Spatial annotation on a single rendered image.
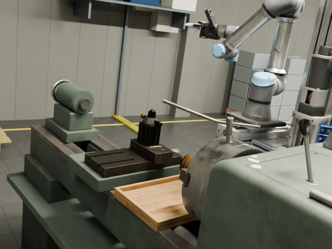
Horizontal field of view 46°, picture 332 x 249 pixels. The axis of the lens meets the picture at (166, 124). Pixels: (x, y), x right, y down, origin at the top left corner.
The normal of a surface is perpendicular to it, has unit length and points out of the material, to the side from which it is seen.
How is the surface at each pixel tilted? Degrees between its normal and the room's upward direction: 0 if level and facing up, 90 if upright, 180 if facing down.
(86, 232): 0
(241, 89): 90
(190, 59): 90
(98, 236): 0
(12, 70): 90
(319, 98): 90
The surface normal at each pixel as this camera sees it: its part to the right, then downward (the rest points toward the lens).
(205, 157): -0.47, -0.61
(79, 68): 0.54, 0.31
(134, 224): -0.78, 0.07
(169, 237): 0.14, -0.95
